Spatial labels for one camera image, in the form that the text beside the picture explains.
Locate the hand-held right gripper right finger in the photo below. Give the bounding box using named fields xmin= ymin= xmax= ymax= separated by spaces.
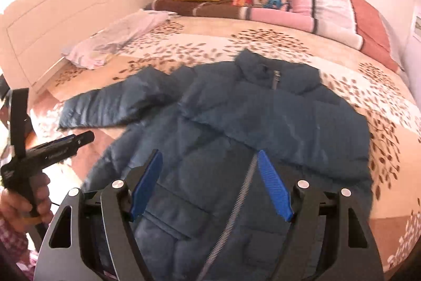
xmin=257 ymin=149 xmax=385 ymax=281

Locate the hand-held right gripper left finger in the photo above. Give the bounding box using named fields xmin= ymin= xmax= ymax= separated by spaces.
xmin=39 ymin=149 xmax=164 ymax=281

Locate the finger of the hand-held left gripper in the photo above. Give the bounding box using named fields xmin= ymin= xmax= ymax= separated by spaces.
xmin=8 ymin=88 xmax=30 ymax=165
xmin=31 ymin=131 xmax=95 ymax=158

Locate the blue puffer jacket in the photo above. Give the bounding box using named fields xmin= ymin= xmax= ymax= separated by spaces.
xmin=57 ymin=48 xmax=374 ymax=281

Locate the person's left forearm plaid sleeve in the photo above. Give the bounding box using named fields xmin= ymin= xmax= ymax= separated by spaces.
xmin=0 ymin=218 xmax=42 ymax=273

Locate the person's left hand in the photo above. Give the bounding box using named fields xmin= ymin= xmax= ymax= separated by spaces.
xmin=0 ymin=174 xmax=51 ymax=232

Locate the light purple cloth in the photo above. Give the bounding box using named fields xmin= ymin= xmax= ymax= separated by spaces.
xmin=62 ymin=9 xmax=180 ymax=70

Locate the white wooden headboard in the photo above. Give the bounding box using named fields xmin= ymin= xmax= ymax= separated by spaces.
xmin=0 ymin=0 xmax=181 ymax=95

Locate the leaf printed bed sheet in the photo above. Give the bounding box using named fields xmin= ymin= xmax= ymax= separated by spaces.
xmin=31 ymin=9 xmax=421 ymax=272

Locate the pink striped blanket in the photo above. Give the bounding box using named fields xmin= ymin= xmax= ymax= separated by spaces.
xmin=243 ymin=0 xmax=364 ymax=53

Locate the salmon pink pillow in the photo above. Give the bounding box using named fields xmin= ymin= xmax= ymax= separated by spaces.
xmin=348 ymin=0 xmax=404 ymax=72

